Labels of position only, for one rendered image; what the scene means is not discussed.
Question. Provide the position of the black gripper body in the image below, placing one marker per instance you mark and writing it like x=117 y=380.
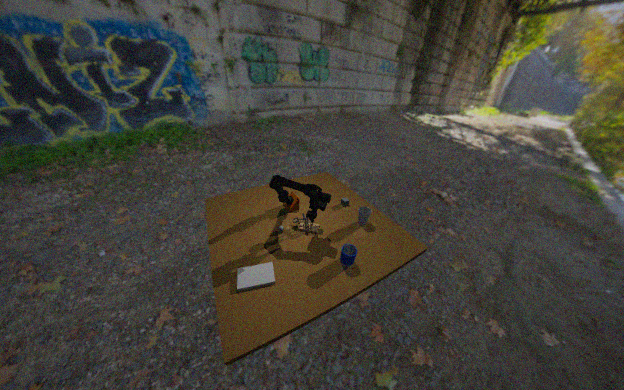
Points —
x=313 y=213

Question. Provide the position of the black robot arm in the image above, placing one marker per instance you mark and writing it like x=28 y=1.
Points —
x=310 y=190

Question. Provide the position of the white flat rectangular slab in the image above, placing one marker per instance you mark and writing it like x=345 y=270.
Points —
x=255 y=276

